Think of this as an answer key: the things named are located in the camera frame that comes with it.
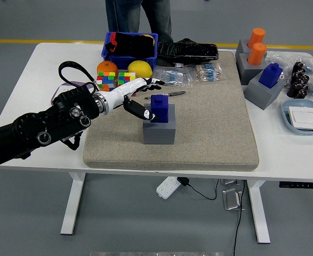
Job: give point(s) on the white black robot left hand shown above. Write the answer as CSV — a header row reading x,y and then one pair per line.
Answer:
x,y
121,90

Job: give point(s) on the blue square seal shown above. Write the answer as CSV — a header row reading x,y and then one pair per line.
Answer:
x,y
271,76
160,108

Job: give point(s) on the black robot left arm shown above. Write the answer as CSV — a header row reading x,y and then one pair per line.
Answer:
x,y
25,130

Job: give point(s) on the grey seal holder block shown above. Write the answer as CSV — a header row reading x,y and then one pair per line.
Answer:
x,y
159,134
242,48
260,96
248,73

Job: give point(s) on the multicoloured puzzle cube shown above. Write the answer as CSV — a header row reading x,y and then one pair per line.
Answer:
x,y
107,77
127,77

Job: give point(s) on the orange fruit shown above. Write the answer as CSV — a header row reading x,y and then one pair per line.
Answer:
x,y
107,67

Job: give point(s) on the yellow lemon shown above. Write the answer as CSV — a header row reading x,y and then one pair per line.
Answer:
x,y
140,68

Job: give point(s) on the blue plastic bin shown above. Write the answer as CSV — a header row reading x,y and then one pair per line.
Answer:
x,y
124,62

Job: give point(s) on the black cloth with red trim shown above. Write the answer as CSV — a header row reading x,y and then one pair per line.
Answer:
x,y
135,44

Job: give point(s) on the bag of blue resistors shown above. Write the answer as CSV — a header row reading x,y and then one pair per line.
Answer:
x,y
175,77

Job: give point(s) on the small metal pliers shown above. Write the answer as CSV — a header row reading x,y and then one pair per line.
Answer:
x,y
177,93

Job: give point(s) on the yellow fruit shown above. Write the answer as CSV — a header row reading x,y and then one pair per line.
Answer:
x,y
153,40

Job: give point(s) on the purple tray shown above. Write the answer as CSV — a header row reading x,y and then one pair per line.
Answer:
x,y
57,92

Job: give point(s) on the person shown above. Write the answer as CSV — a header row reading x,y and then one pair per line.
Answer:
x,y
124,16

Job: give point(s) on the black wrapped bag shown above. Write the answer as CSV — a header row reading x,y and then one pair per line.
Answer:
x,y
188,52

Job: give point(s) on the bag of tan resistors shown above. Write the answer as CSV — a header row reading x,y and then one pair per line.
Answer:
x,y
207,72

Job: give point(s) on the grey-brown mat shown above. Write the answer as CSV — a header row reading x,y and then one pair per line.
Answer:
x,y
204,128

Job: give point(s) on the white power strip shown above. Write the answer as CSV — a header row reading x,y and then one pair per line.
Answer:
x,y
167,186

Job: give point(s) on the black plug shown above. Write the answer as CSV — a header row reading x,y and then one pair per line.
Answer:
x,y
183,181

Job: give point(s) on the white table leg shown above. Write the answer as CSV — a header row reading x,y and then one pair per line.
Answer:
x,y
72,205
258,213

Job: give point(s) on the clear plastic bag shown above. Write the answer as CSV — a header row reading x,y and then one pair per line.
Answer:
x,y
281,57

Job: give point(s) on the black cylindrical capacitor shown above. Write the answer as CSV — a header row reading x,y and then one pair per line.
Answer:
x,y
296,76
304,79
303,92
293,90
298,67

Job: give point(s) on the light blue tray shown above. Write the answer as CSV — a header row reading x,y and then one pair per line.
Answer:
x,y
300,102

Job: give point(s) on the black table control panel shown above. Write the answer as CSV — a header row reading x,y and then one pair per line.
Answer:
x,y
300,185

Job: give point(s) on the white wall socket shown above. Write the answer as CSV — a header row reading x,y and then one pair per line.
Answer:
x,y
67,87

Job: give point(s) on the silver metal bracket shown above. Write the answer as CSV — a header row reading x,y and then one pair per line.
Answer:
x,y
229,182
231,199

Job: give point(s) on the white switch panel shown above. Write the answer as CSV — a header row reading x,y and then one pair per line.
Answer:
x,y
304,118

